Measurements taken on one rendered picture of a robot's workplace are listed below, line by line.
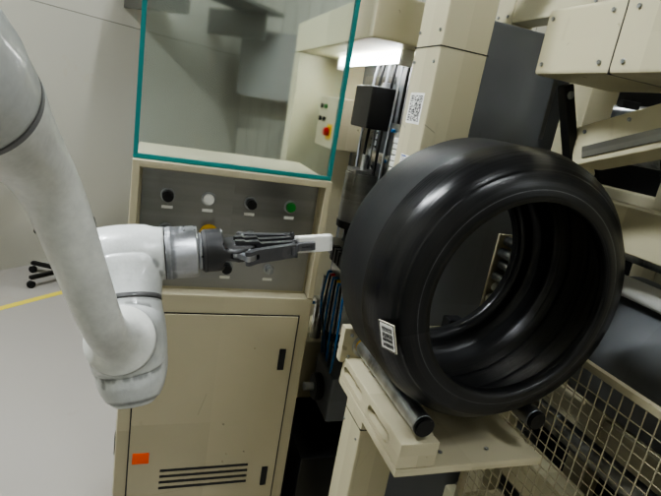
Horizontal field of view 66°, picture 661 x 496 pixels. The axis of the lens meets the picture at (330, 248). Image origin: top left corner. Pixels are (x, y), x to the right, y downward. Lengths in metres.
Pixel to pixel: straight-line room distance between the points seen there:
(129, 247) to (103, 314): 0.20
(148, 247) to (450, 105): 0.79
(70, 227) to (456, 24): 0.97
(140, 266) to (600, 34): 1.02
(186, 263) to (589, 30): 0.97
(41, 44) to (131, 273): 3.40
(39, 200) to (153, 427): 1.23
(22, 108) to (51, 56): 3.76
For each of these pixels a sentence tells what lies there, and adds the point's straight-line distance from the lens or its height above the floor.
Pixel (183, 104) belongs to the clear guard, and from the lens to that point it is 1.42.
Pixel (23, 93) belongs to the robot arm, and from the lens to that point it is 0.43.
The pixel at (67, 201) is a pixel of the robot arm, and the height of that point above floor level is 1.34.
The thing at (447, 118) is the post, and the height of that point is 1.50.
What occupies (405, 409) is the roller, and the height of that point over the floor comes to 0.91.
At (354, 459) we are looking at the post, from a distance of 1.59.
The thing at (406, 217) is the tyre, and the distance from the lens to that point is 0.91.
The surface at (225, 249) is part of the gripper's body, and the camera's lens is 0.87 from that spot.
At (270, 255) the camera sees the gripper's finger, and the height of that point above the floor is 1.22.
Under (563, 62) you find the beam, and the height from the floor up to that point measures 1.66.
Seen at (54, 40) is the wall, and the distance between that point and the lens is 4.21.
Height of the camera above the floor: 1.48
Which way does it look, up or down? 15 degrees down
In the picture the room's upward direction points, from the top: 10 degrees clockwise
